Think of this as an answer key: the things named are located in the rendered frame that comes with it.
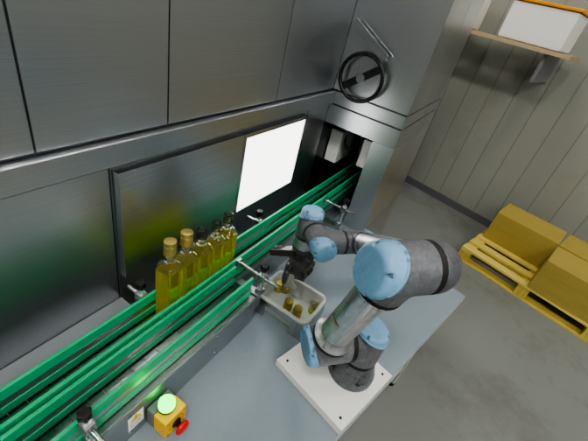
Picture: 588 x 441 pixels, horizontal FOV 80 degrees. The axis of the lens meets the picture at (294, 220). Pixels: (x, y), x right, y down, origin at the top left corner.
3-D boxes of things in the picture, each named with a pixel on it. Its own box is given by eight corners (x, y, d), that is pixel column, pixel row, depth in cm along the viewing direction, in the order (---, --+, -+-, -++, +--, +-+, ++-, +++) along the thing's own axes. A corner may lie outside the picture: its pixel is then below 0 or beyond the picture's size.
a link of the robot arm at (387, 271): (346, 368, 106) (458, 277, 66) (300, 375, 101) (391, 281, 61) (336, 330, 113) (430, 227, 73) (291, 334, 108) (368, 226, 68)
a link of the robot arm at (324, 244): (352, 244, 105) (338, 221, 113) (317, 244, 101) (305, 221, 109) (344, 263, 109) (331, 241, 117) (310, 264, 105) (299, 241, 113)
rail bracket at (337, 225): (318, 225, 181) (329, 187, 169) (346, 241, 175) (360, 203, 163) (312, 228, 177) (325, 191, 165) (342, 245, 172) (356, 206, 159)
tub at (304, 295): (276, 283, 145) (281, 268, 140) (323, 312, 137) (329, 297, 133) (250, 307, 132) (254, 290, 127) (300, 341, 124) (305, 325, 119)
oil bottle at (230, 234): (220, 267, 128) (226, 219, 116) (232, 275, 126) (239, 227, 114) (208, 274, 124) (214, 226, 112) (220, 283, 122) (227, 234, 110)
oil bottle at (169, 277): (169, 302, 110) (170, 250, 99) (182, 311, 108) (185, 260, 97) (154, 313, 106) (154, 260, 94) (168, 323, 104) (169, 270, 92)
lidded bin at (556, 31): (570, 55, 295) (593, 16, 279) (560, 52, 267) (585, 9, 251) (509, 38, 321) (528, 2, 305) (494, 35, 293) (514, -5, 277)
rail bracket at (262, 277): (238, 274, 126) (242, 247, 119) (276, 298, 120) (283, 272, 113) (232, 278, 124) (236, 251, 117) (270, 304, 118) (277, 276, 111)
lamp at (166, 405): (167, 394, 93) (167, 388, 91) (179, 404, 92) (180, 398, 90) (153, 407, 90) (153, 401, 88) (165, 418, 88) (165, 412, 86)
